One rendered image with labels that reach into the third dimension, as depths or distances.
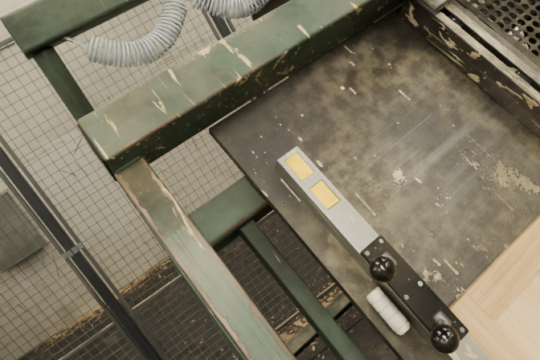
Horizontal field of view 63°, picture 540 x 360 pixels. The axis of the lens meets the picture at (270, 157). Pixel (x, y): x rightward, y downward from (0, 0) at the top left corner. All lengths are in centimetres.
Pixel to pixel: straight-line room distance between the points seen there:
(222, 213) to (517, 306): 54
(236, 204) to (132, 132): 24
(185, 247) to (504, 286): 55
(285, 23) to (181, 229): 45
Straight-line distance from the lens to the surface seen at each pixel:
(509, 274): 90
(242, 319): 72
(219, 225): 84
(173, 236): 75
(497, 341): 86
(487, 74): 106
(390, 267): 66
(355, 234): 79
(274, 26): 91
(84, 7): 123
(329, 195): 80
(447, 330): 68
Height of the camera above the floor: 191
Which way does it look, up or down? 16 degrees down
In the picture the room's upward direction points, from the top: 29 degrees counter-clockwise
